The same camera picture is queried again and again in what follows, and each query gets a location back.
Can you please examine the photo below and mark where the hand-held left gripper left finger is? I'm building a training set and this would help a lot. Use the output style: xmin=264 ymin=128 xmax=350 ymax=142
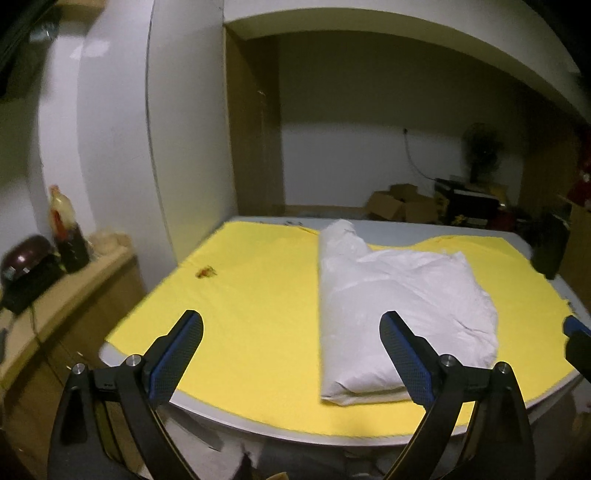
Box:
xmin=48 ymin=309 xmax=205 ymax=480

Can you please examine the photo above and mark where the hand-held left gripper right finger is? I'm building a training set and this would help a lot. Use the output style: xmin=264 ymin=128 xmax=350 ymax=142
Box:
xmin=379 ymin=311 xmax=536 ymax=480

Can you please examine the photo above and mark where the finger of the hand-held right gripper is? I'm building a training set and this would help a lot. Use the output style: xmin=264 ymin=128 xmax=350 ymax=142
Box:
xmin=562 ymin=316 xmax=591 ymax=384

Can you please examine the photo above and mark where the white down jacket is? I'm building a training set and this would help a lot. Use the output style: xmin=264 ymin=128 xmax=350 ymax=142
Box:
xmin=318 ymin=219 xmax=500 ymax=407

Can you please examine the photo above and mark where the yellow table cloth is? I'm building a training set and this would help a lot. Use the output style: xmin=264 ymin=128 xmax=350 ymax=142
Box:
xmin=105 ymin=220 xmax=580 ymax=437

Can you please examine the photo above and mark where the black bin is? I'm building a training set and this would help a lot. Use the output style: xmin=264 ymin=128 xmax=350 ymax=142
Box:
xmin=530 ymin=211 xmax=571 ymax=280

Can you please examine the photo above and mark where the wooden side counter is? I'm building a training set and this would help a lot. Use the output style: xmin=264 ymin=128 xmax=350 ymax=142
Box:
xmin=0 ymin=244 xmax=149 ymax=467

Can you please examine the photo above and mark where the beige bundle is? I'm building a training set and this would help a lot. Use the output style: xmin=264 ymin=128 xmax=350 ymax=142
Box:
xmin=88 ymin=230 xmax=131 ymax=256

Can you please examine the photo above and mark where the red bag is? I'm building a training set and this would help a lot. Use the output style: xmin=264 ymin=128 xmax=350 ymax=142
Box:
xmin=571 ymin=154 xmax=591 ymax=206

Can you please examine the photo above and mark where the dark bottle with red top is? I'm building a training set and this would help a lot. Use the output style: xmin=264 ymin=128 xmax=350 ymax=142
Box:
xmin=49 ymin=185 xmax=89 ymax=274

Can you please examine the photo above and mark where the black box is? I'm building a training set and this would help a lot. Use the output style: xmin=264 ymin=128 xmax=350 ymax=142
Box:
xmin=434 ymin=176 xmax=506 ymax=228

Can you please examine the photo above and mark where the dark red round cooker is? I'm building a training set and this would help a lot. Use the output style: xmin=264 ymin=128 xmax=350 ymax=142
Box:
xmin=0 ymin=234 xmax=54 ymax=284

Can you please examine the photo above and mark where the standing fan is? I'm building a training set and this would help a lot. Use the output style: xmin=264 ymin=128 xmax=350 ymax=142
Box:
xmin=463 ymin=122 xmax=504 ymax=183

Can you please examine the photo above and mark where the wall cable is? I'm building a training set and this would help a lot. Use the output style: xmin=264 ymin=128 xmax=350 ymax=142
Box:
xmin=403 ymin=128 xmax=437 ymax=181

